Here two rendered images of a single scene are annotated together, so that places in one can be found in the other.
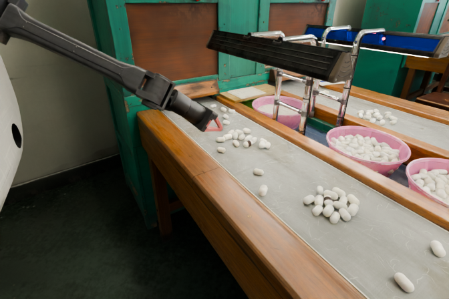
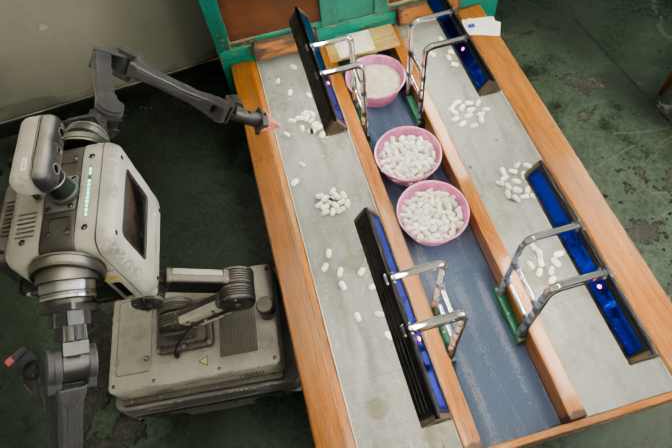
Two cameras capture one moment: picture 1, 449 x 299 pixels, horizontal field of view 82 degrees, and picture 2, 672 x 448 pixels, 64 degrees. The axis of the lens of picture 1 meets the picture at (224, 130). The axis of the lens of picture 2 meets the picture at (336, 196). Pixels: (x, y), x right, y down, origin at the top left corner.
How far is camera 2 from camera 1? 1.55 m
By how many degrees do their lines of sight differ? 36
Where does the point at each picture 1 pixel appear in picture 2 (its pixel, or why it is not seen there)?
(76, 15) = not seen: outside the picture
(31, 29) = (144, 77)
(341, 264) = (307, 238)
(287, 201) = (306, 194)
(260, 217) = (279, 202)
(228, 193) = (268, 181)
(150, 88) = (216, 113)
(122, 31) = (209, 1)
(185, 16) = not seen: outside the picture
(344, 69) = (335, 128)
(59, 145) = (167, 45)
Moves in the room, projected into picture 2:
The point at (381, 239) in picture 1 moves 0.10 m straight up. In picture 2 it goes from (342, 231) to (340, 217)
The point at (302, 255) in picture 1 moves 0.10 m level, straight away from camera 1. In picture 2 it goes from (286, 229) to (305, 211)
